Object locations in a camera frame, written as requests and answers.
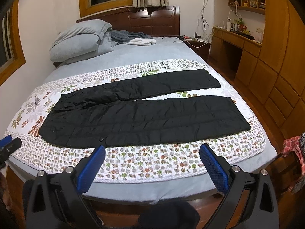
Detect wooden nightstand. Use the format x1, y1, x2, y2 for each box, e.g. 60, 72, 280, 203
183, 38, 211, 61

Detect floral quilted bedspread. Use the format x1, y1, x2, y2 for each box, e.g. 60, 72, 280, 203
5, 59, 267, 184

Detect red plaid cloth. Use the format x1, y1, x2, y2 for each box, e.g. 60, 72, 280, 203
282, 132, 305, 194

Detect dark grey and white blanket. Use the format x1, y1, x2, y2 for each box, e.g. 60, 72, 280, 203
111, 30, 157, 46

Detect hanging white cables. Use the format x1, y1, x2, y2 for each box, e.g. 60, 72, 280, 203
196, 0, 215, 39

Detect wooden desk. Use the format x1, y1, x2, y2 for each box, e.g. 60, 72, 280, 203
209, 27, 261, 86

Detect black padded pants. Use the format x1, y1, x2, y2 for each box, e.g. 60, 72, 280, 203
39, 69, 251, 148

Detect wooden wardrobe cabinet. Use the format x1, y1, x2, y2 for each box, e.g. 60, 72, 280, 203
234, 0, 304, 150

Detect grey pillow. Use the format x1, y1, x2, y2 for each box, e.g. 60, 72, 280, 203
50, 33, 114, 64

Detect dark wooden headboard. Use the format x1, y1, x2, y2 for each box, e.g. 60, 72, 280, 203
76, 6, 180, 37

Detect folded grey duvet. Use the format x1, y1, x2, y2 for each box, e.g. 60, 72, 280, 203
51, 19, 112, 48

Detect wooden side window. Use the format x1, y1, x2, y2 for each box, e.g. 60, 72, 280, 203
1, 0, 26, 85

